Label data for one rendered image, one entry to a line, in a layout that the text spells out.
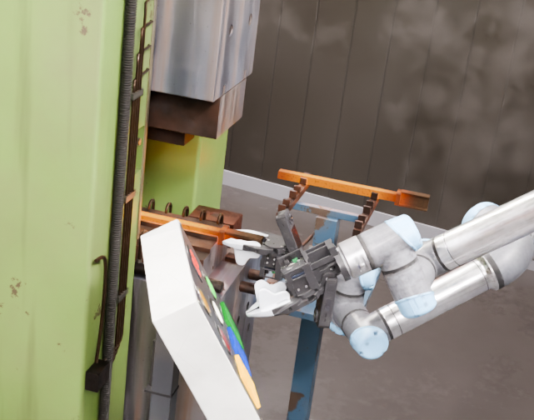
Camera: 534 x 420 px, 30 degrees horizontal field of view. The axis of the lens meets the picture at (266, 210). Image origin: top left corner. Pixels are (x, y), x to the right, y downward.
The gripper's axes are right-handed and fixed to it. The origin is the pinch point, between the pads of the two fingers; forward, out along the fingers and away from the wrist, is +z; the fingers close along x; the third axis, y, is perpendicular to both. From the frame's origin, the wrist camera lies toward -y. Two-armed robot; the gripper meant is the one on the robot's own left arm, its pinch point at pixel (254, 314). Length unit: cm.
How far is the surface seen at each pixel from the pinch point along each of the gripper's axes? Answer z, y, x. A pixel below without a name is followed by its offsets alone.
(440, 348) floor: -50, -148, -167
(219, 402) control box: 10.0, 2.9, 27.0
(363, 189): -38, -29, -88
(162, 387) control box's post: 20.3, 0.8, 11.2
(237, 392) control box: 6.5, 3.4, 27.0
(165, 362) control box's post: 17.6, 5.2, 11.3
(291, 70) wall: -51, -66, -328
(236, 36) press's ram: -21, 40, -42
